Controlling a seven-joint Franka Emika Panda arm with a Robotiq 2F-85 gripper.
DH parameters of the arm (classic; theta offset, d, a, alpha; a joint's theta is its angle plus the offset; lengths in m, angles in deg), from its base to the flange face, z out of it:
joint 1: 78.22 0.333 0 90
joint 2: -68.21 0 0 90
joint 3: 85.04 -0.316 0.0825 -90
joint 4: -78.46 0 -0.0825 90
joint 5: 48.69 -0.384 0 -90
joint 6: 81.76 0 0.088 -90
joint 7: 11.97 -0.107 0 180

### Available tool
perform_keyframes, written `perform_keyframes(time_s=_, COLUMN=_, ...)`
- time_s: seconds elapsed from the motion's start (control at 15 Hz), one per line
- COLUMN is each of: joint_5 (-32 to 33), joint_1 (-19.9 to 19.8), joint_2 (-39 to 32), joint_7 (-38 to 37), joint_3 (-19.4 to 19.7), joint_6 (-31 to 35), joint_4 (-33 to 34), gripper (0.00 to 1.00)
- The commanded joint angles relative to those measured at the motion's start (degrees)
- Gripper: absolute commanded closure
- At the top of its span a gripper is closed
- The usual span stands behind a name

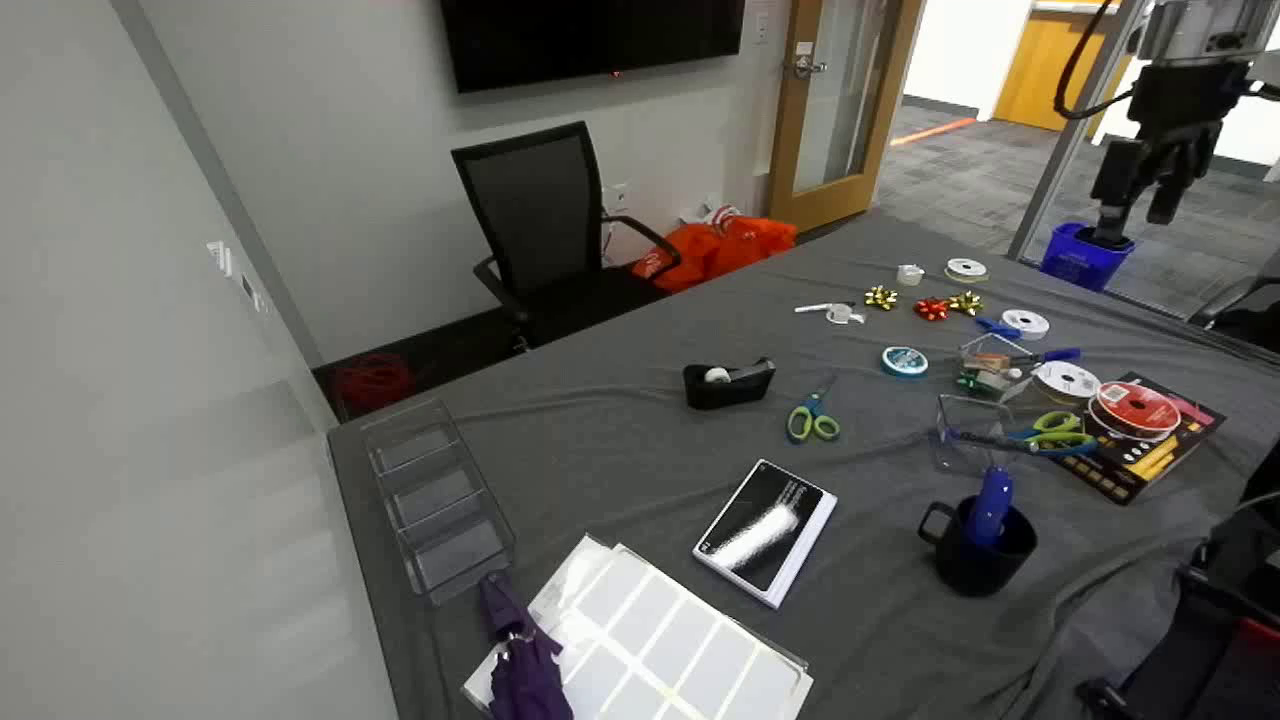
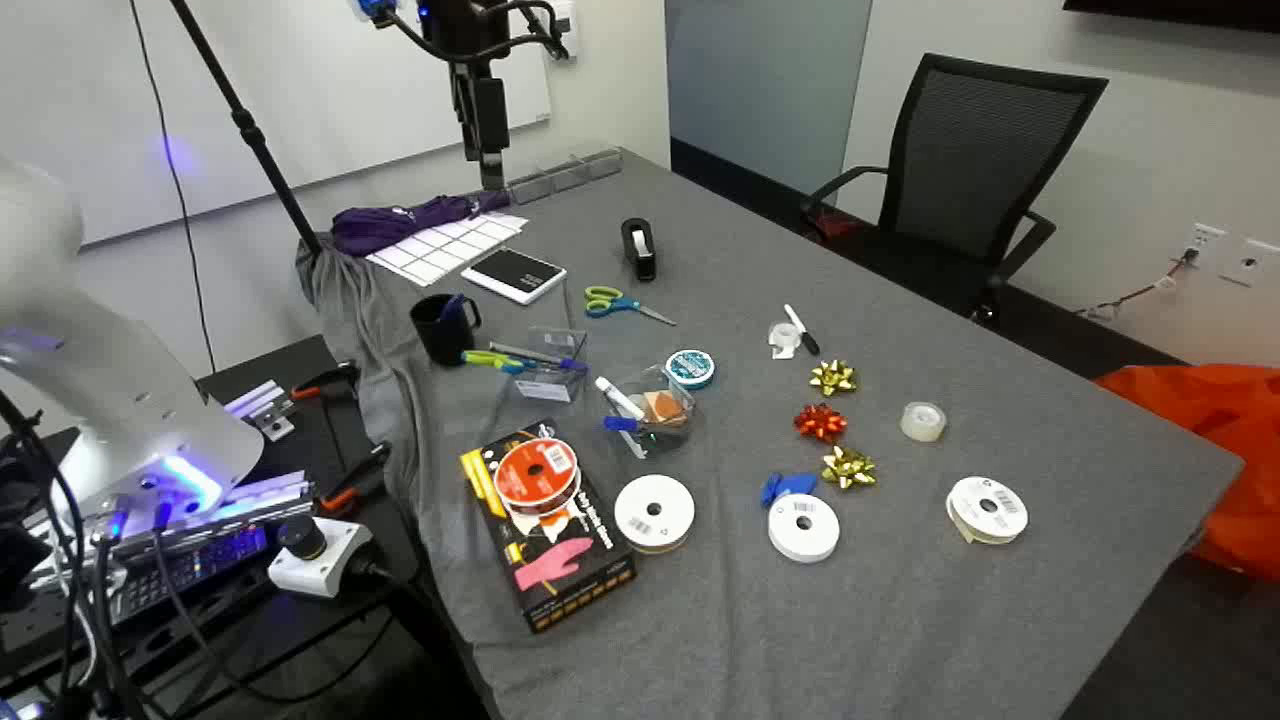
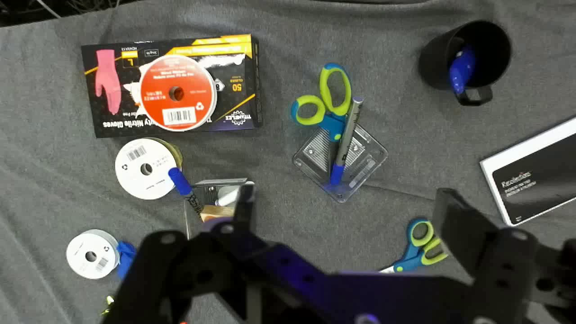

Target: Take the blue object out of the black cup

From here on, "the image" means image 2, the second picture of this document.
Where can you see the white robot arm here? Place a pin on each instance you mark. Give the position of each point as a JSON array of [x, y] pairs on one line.
[[144, 429]]

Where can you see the black cup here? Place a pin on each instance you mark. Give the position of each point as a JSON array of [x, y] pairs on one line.
[[444, 327]]

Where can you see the teal ribbon spool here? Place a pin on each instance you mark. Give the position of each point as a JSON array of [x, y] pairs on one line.
[[689, 368]]

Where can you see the green yellow scissors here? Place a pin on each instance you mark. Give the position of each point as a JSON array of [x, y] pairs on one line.
[[604, 301]]

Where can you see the grey tablecloth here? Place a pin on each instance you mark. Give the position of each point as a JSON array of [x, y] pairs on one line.
[[906, 619]]

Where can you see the black tape dispenser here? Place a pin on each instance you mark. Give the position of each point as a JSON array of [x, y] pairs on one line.
[[636, 249]]

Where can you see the white crumpled tape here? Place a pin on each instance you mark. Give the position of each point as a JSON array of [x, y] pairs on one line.
[[782, 343]]

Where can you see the white ribbon spool left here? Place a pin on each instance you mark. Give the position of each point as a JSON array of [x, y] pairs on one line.
[[652, 513]]

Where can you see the white ribbon spool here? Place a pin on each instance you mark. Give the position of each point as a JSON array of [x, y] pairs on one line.
[[987, 511], [652, 513], [801, 531]]

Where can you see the green highlighter pen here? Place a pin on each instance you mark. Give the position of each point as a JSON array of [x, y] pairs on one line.
[[501, 363]]

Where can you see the black white notebook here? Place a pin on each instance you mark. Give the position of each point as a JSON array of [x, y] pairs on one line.
[[512, 274]]

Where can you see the blue bow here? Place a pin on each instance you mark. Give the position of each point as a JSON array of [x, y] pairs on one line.
[[786, 484]]

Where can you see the red bow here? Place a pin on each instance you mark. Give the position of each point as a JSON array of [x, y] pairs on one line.
[[821, 422]]

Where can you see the gold bow upper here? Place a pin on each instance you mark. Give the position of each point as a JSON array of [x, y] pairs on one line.
[[834, 378]]

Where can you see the gold bow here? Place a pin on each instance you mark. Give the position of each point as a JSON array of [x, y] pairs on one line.
[[834, 378], [849, 471]]

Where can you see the black orange ribbon package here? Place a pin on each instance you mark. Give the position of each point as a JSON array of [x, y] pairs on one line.
[[548, 524]]

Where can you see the clear plastic tray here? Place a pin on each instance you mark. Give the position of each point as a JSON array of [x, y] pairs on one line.
[[566, 179]]

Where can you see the white label sheet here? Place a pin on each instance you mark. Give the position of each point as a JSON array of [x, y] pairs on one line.
[[432, 253]]

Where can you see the gold bow lower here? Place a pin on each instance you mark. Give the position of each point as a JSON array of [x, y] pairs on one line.
[[849, 471]]

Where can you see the white ribbon spool middle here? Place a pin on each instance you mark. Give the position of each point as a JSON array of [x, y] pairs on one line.
[[801, 531]]

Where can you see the clear tape roll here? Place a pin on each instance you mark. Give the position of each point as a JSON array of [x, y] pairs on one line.
[[921, 422]]

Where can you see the purple cloth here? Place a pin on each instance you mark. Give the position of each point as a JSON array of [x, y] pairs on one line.
[[368, 229]]

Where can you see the white ribbon spool right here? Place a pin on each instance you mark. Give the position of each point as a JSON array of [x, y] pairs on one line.
[[987, 511]]

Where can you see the black office chair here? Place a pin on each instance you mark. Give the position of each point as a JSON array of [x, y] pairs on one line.
[[948, 215]]

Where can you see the orange bag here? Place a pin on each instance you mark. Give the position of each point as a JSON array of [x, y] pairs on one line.
[[1232, 411]]

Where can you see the camera tripod stand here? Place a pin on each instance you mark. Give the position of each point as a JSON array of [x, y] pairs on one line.
[[463, 34]]

